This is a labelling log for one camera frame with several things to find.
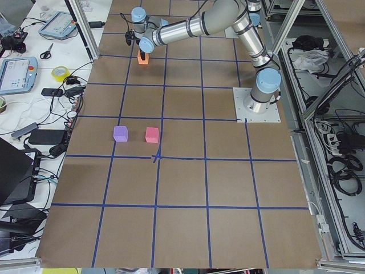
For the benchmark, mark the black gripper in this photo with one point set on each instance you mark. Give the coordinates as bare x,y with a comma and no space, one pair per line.
142,55

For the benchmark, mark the orange foam block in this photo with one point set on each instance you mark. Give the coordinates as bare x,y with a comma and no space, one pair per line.
142,58

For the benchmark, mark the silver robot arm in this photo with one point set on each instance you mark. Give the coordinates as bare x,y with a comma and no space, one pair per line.
150,32

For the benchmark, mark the pink foam block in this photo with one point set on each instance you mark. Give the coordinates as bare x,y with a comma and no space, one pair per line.
152,135

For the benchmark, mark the purple foam block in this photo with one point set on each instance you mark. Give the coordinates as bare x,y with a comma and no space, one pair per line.
120,133

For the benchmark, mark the far blue teach pendant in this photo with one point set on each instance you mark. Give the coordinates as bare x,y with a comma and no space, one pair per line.
60,26

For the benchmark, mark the blue teach pendant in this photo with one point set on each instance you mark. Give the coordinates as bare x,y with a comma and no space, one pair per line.
60,26
18,75

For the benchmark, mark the yellow tape roll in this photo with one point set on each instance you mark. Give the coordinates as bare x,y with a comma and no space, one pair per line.
60,73

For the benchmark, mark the black smartphone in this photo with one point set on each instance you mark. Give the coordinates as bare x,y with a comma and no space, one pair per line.
52,92

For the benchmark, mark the near blue teach pendant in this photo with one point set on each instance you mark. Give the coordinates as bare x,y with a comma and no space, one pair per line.
18,75

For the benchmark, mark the grey usb hub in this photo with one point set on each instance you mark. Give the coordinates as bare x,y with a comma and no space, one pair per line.
24,131

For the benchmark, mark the black power adapter brick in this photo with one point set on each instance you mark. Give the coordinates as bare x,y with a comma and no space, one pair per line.
46,137

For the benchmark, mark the black laptop computer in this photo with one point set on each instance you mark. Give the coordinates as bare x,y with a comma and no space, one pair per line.
18,171

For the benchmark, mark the white crumpled cloth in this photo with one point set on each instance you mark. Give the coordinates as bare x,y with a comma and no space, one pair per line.
313,61

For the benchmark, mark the aluminium frame post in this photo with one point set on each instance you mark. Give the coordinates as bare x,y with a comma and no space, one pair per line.
86,30

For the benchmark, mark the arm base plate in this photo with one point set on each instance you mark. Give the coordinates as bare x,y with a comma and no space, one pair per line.
231,34
250,111

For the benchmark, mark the black handled scissors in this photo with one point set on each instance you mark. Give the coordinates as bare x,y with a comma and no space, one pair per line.
46,54

